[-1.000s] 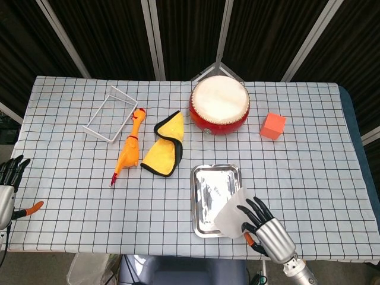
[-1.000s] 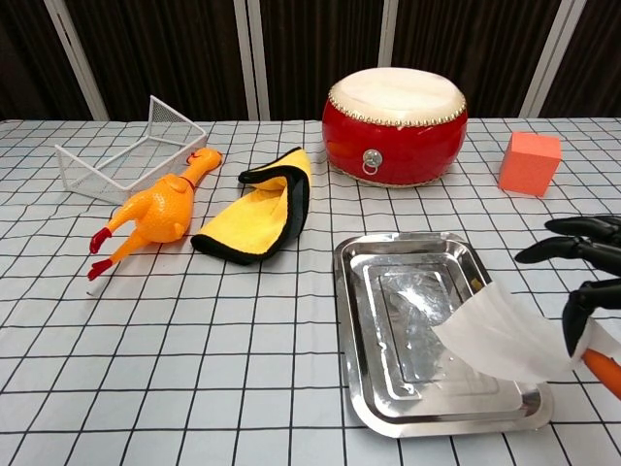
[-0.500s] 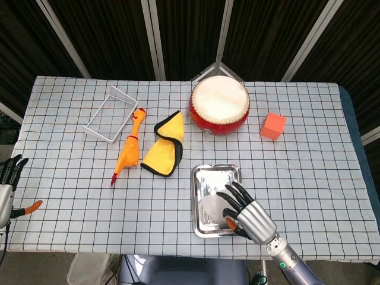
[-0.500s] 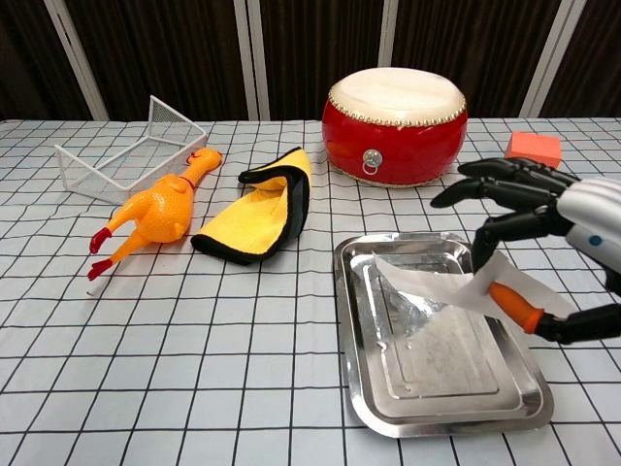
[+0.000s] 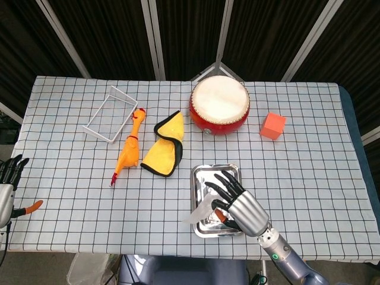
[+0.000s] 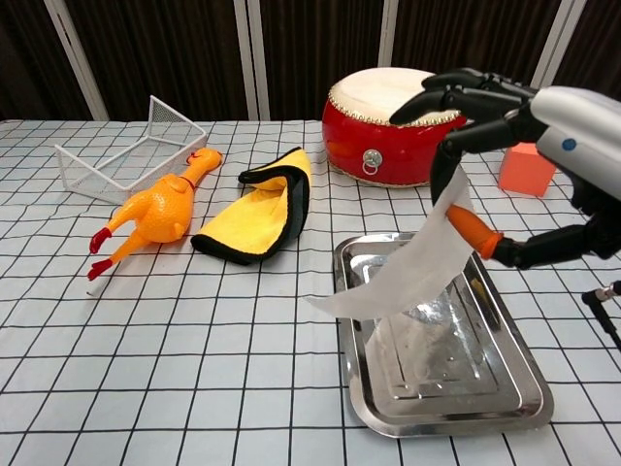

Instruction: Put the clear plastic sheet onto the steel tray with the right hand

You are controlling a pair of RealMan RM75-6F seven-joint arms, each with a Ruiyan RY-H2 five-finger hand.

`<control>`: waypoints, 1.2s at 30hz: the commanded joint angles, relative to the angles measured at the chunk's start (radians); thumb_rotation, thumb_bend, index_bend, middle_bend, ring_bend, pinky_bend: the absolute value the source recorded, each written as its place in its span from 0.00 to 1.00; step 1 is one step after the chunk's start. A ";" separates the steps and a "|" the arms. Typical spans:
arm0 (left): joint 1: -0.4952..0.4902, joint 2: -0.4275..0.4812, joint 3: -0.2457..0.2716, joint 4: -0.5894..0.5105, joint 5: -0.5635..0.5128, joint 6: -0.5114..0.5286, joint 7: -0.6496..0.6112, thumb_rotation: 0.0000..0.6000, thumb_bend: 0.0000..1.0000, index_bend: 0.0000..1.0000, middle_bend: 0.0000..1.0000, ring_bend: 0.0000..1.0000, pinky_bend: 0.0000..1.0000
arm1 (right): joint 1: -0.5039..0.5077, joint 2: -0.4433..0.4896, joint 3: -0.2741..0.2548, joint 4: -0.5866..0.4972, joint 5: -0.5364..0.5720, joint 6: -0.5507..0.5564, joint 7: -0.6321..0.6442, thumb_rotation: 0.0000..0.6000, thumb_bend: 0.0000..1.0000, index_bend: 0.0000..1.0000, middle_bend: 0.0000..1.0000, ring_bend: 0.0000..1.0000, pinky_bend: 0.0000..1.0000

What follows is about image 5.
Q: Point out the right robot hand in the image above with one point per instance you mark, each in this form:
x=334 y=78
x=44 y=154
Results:
x=246 y=210

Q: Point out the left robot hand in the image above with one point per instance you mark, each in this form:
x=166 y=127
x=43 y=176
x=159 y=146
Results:
x=6 y=196

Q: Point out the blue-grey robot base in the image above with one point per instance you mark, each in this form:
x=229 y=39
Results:
x=184 y=271

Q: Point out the stainless steel rectangular tray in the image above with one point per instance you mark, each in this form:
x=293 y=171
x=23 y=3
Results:
x=202 y=178

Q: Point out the white black-checked tablecloth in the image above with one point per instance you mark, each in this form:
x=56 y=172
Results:
x=89 y=207

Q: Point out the orange foam cube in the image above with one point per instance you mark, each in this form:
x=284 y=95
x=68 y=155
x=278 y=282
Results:
x=271 y=124

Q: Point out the yellow black-edged microfiber cloth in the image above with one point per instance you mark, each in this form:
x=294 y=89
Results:
x=160 y=157

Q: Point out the clear plastic bag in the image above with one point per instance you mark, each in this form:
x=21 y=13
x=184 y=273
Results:
x=89 y=270

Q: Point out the red drum with white skin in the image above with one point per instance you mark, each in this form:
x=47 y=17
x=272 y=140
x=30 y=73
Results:
x=219 y=98

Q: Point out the orange rubber chicken toy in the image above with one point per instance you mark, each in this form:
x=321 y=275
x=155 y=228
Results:
x=129 y=151

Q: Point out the blue table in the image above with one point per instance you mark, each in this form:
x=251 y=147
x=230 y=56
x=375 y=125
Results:
x=353 y=118

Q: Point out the dark folding screen white frames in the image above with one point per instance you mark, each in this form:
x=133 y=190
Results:
x=190 y=35

